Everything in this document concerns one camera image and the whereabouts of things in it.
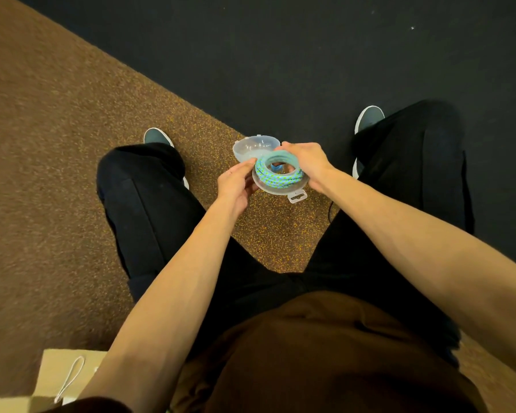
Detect person's right hand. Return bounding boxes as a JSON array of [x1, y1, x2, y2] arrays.
[[275, 141, 337, 195]]

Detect person's left hand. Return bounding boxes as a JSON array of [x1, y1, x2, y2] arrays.
[[216, 158, 260, 218]]

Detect teal hair ties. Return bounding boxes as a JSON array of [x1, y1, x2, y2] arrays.
[[255, 150, 305, 189]]

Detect clear round plastic case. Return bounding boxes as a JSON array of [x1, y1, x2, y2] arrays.
[[232, 135, 310, 204]]

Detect person's left forearm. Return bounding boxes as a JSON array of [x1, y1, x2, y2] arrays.
[[78, 198, 241, 413]]

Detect person's right forearm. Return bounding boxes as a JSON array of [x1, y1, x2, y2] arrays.
[[316, 167, 516, 383]]

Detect person's black trousers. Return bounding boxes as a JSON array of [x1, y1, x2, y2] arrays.
[[96, 100, 475, 369]]

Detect person's right grey shoe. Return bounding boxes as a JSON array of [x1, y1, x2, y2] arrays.
[[352, 105, 385, 180]]

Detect person's grey shoe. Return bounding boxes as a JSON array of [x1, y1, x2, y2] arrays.
[[352, 105, 385, 180], [143, 127, 190, 190]]

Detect person's left grey shoe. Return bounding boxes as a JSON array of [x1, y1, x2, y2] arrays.
[[143, 127, 190, 190]]

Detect person's brown shirt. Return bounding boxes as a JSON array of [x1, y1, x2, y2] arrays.
[[170, 291, 489, 413]]

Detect beige paper bag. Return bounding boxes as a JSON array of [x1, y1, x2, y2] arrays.
[[0, 349, 109, 413]]

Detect white bag handle cord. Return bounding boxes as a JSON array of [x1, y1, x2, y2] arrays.
[[54, 356, 86, 404]]

